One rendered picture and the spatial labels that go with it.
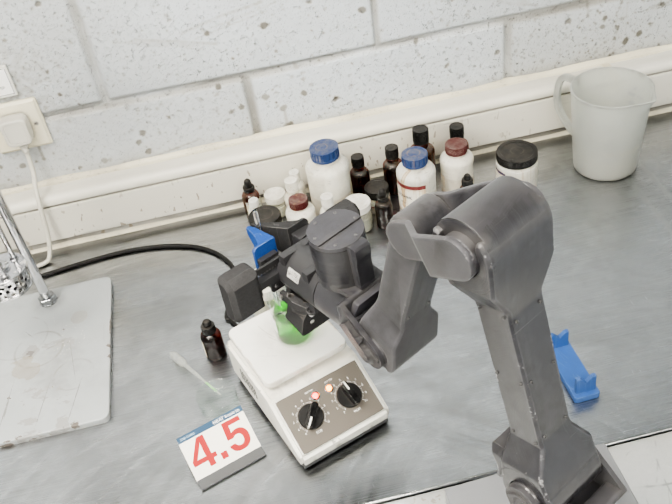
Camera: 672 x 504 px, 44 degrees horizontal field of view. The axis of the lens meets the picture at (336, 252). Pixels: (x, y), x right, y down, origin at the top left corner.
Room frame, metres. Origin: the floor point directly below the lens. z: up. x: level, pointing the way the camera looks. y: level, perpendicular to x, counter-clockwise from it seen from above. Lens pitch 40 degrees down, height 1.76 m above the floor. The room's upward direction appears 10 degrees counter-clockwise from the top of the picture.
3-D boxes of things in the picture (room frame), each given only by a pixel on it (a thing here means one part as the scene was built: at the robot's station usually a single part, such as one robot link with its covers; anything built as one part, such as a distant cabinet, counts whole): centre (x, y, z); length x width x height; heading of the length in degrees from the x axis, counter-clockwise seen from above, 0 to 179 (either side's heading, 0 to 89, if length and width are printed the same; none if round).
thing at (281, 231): (0.77, 0.06, 1.16); 0.07 x 0.04 x 0.06; 34
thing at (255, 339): (0.77, 0.08, 0.98); 0.12 x 0.12 x 0.01; 25
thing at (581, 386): (0.70, -0.28, 0.92); 0.10 x 0.03 x 0.04; 6
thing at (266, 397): (0.75, 0.07, 0.94); 0.22 x 0.13 x 0.08; 25
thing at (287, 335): (0.77, 0.07, 1.02); 0.06 x 0.05 x 0.08; 135
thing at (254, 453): (0.66, 0.18, 0.92); 0.09 x 0.06 x 0.04; 114
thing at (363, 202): (1.08, -0.05, 0.93); 0.05 x 0.05 x 0.05
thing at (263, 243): (0.75, 0.09, 1.16); 0.07 x 0.04 x 0.06; 34
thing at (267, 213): (1.08, 0.10, 0.93); 0.05 x 0.05 x 0.06
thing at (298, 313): (0.69, 0.03, 1.10); 0.07 x 0.06 x 0.07; 124
